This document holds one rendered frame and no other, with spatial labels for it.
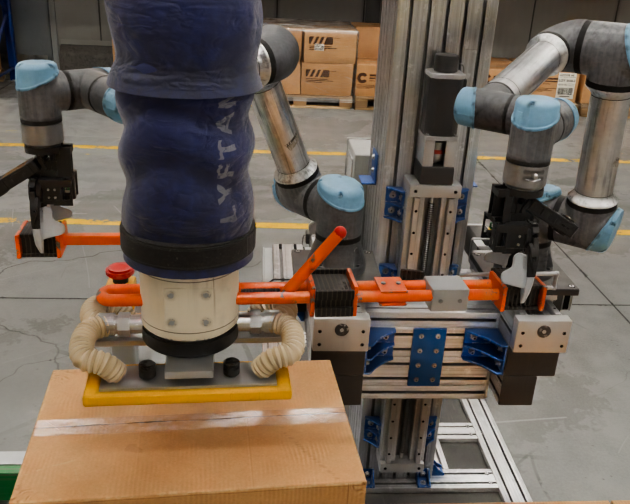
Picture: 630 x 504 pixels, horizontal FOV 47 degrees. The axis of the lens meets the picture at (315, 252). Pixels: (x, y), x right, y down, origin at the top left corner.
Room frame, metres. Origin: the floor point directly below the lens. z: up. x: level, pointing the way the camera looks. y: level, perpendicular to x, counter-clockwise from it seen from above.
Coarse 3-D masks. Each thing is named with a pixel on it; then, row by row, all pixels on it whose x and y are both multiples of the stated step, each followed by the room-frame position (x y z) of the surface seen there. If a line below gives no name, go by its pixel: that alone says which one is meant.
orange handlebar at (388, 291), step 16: (64, 240) 1.34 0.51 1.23; (80, 240) 1.34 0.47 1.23; (96, 240) 1.35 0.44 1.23; (112, 240) 1.35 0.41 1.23; (112, 288) 1.12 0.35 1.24; (128, 288) 1.13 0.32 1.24; (240, 288) 1.16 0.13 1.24; (256, 288) 1.16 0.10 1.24; (272, 288) 1.16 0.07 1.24; (304, 288) 1.17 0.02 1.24; (368, 288) 1.19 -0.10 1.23; (384, 288) 1.17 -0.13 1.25; (400, 288) 1.17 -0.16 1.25; (416, 288) 1.20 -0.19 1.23; (480, 288) 1.22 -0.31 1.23; (112, 304) 1.08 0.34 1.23; (128, 304) 1.09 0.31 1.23; (240, 304) 1.12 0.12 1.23; (384, 304) 1.15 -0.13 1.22; (400, 304) 1.16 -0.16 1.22
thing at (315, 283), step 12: (312, 276) 1.20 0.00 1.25; (324, 276) 1.20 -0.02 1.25; (336, 276) 1.20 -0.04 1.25; (348, 276) 1.19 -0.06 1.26; (312, 288) 1.12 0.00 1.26; (324, 288) 1.15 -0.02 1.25; (336, 288) 1.15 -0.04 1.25; (348, 288) 1.15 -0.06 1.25; (312, 300) 1.12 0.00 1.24; (324, 300) 1.13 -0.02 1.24; (336, 300) 1.13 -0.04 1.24; (348, 300) 1.13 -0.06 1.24; (312, 312) 1.12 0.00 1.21; (324, 312) 1.12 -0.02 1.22; (336, 312) 1.12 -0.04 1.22; (348, 312) 1.13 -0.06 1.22
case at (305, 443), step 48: (48, 384) 1.25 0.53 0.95; (336, 384) 1.30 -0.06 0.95; (48, 432) 1.09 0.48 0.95; (96, 432) 1.10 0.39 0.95; (144, 432) 1.11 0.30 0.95; (192, 432) 1.12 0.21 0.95; (240, 432) 1.12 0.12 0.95; (288, 432) 1.13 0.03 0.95; (336, 432) 1.14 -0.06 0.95; (48, 480) 0.97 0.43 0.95; (96, 480) 0.97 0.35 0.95; (144, 480) 0.98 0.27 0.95; (192, 480) 0.99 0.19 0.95; (240, 480) 0.99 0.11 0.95; (288, 480) 1.00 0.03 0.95; (336, 480) 1.00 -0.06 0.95
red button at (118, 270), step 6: (114, 264) 1.64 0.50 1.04; (120, 264) 1.65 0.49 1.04; (126, 264) 1.65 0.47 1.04; (108, 270) 1.62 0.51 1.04; (114, 270) 1.61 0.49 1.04; (120, 270) 1.61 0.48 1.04; (126, 270) 1.61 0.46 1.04; (132, 270) 1.63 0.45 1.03; (108, 276) 1.61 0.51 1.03; (114, 276) 1.60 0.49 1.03; (120, 276) 1.60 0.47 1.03; (126, 276) 1.61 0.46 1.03; (114, 282) 1.62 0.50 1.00; (120, 282) 1.61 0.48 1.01; (126, 282) 1.62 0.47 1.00
